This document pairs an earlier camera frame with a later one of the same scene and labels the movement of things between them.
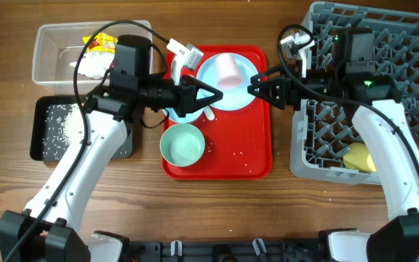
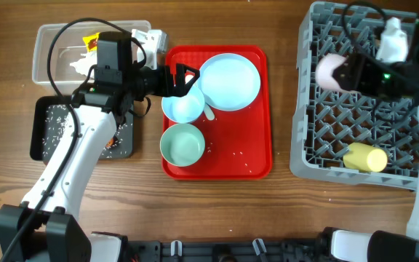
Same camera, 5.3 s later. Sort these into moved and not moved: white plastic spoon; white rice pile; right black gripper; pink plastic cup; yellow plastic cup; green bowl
Moved: pink plastic cup; right black gripper
Not moved: white rice pile; green bowl; white plastic spoon; yellow plastic cup
